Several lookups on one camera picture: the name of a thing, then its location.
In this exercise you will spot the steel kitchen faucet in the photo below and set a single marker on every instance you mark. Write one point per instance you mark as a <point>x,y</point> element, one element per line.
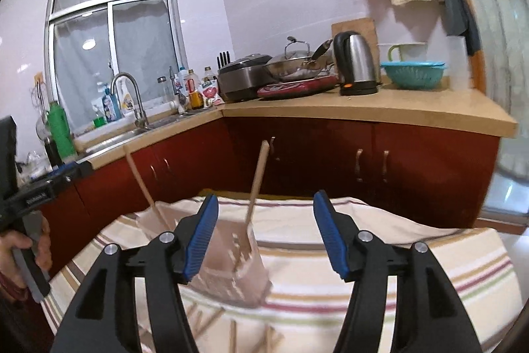
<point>138,100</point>

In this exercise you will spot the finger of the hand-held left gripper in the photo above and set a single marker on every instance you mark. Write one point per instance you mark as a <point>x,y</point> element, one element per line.
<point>72,173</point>

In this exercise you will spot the beige kitchen countertop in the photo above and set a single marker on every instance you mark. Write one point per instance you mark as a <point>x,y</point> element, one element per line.
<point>372,109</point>

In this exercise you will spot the clear glass jar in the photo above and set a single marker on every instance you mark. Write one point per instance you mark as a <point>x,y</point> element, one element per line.
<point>164,92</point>

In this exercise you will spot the steel wok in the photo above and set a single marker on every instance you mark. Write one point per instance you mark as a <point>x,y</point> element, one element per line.
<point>289,69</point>

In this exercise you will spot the green dish soap bottle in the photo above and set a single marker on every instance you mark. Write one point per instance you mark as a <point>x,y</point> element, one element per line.
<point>99,120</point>

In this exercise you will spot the pink perforated utensil holder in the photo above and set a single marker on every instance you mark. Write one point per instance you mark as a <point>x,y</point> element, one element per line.
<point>223,253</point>

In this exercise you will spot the person's left hand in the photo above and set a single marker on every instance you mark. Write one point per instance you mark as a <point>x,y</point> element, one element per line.
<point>16,253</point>

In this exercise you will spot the steel kitchen sink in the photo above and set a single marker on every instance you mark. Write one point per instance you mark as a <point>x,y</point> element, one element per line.
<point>124,138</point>

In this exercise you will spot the glass wok lid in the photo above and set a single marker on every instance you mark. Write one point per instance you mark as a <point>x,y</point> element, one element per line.
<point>291,53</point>

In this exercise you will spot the red induction cooker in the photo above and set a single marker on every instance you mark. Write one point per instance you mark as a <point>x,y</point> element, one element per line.
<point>297,88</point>

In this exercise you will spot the aluminium frame window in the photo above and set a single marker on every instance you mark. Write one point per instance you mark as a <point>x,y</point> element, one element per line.
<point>124,34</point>

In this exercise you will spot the frosted glass door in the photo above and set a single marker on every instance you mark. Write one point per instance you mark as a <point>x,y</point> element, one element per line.
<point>504,47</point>

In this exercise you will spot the white condiment bottle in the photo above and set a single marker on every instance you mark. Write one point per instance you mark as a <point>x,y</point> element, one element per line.
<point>181,82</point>

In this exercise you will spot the striped tablecloth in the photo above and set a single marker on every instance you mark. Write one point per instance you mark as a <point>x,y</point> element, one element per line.
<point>413,262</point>

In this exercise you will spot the dark thermos flask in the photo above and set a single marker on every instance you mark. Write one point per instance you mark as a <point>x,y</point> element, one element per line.
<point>53,152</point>

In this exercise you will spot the red and white packet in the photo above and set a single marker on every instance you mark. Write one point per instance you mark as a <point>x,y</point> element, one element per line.
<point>213,94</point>

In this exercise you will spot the green plastic bottle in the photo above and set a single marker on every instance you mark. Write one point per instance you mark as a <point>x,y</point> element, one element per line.
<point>61,129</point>

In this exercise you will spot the grey rice cooker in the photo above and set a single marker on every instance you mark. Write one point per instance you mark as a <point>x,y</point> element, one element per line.
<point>241,80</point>

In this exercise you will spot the wooden cutting board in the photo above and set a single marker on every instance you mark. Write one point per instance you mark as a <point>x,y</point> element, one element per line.
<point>355,25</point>

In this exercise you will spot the yellow cap bottle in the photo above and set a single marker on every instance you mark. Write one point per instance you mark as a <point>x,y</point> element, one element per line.
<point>208,75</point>

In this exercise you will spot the translucent plastic container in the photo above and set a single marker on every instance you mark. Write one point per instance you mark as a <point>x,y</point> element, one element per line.
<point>458,63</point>

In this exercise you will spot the white printed bowl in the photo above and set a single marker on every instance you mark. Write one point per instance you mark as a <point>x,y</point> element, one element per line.
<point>35,167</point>

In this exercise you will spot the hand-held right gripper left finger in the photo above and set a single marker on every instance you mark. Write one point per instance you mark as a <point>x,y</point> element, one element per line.
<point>202,237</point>

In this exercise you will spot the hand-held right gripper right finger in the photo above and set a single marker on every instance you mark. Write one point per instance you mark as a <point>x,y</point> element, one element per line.
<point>328,229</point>

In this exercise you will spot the steel electric kettle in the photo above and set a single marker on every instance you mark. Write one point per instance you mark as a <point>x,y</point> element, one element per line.
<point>357,59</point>

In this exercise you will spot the teal plastic colander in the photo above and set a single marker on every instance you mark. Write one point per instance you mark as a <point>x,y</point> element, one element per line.
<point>413,76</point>

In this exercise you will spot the blue pump soap bottle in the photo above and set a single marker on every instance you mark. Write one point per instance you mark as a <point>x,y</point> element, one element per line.
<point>110,107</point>

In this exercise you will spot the white spray bottle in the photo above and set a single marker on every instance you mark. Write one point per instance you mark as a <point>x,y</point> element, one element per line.
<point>125,100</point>

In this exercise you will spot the hanging metal strainers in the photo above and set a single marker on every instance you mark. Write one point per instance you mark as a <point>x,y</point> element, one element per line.
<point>40,121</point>

